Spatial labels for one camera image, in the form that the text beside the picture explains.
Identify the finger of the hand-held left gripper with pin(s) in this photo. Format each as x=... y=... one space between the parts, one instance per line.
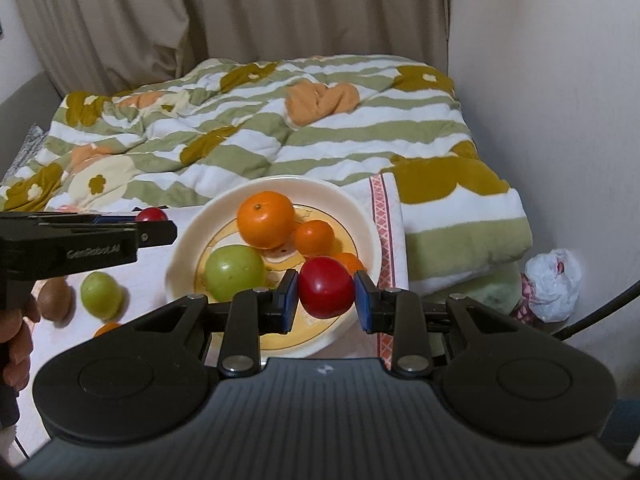
x=117 y=219
x=160 y=233

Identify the green apple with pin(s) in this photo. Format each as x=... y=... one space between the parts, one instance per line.
x=101 y=294
x=232 y=270

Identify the pink floral quilted mat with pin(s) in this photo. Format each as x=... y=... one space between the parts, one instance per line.
x=387 y=230

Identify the small red tomato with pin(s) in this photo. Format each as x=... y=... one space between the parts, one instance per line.
x=325 y=287
x=152 y=215

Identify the brown kiwi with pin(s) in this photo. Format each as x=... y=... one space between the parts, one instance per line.
x=55 y=300

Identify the cream cartoon print bowl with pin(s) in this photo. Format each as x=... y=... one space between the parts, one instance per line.
x=345 y=215

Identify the beige curtain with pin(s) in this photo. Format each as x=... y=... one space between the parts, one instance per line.
x=310 y=5
x=100 y=20

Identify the grey upholstered headboard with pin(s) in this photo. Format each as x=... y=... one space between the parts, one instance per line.
x=25 y=110

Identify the small mandarin orange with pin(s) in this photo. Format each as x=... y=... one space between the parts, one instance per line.
x=350 y=261
x=314 y=237

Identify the white plastic bag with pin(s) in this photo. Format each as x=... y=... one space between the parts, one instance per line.
x=550 y=285

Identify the green striped floral blanket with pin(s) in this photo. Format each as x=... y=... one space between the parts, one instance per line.
x=325 y=145

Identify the grey patterned pillow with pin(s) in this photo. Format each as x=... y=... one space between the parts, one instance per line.
x=30 y=142

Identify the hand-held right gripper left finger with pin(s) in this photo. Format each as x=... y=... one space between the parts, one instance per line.
x=289 y=302

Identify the person's left hand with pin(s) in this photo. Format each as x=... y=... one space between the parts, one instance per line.
x=22 y=350

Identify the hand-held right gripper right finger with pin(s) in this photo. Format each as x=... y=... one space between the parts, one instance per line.
x=363 y=305

